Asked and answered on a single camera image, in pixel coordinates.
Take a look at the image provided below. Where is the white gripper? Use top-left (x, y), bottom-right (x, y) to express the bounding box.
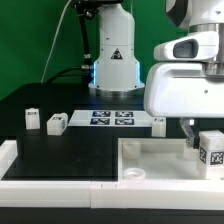
top-left (144, 63), bottom-right (224, 149)

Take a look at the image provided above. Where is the white square tabletop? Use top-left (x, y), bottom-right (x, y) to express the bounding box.
top-left (118, 138), bottom-right (224, 181)

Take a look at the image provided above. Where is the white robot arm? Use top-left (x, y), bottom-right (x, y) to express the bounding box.
top-left (89, 0), bottom-right (224, 140)

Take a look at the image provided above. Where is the white fiducial marker plate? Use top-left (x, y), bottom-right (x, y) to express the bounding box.
top-left (69, 110), bottom-right (152, 127)

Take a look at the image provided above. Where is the white U-shaped obstacle fence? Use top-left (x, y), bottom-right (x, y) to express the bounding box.
top-left (0, 140), bottom-right (224, 210)

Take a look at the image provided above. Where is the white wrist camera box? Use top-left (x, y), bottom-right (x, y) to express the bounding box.
top-left (154, 31), bottom-right (219, 61)

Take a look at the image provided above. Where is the black cable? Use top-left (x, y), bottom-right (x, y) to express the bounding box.
top-left (45, 65), bottom-right (93, 84)

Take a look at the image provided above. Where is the white cable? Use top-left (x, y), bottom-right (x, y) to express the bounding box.
top-left (40, 0), bottom-right (73, 84)

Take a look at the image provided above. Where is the black camera stand pole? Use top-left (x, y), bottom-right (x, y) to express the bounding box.
top-left (71, 0), bottom-right (124, 68)

